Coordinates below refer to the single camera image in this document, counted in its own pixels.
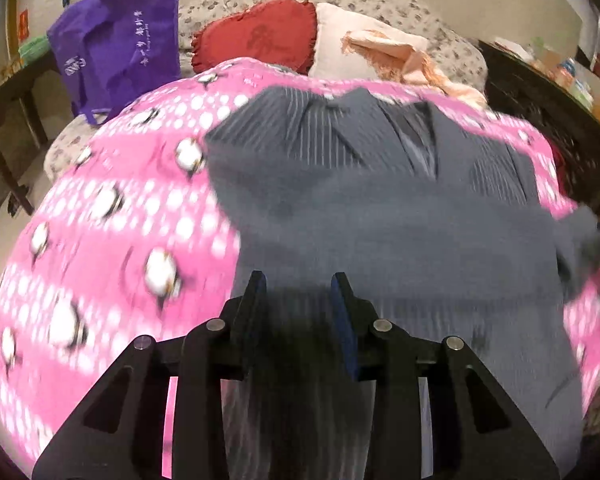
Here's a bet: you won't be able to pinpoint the grey pinstriped suit jacket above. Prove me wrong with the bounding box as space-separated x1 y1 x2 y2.
204 87 600 479

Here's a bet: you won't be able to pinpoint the pink penguin print quilt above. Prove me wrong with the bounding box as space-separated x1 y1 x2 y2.
0 72 600 479

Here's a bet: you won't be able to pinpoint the dark carved wooden cabinet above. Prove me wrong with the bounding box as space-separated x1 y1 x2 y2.
479 41 600 214

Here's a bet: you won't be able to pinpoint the dark wooden side table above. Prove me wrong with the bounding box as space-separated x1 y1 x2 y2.
0 49 62 241

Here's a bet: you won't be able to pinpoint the clutter items on cabinet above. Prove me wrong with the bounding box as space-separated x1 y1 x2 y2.
493 37 600 122

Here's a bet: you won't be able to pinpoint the grey floral bedding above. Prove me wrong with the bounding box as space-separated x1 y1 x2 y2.
43 0 489 184

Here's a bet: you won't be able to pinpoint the peach fringed cloth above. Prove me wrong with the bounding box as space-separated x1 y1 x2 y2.
341 29 486 110

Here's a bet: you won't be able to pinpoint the purple tote bag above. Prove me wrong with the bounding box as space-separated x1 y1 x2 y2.
47 0 181 126

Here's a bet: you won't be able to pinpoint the green plastic basket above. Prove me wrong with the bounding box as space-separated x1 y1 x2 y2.
18 35 50 65

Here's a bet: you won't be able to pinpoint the white pillow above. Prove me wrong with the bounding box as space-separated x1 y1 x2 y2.
309 3 429 82

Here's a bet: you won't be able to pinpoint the red heart shaped pillow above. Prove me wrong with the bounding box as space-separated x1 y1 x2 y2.
192 0 317 75

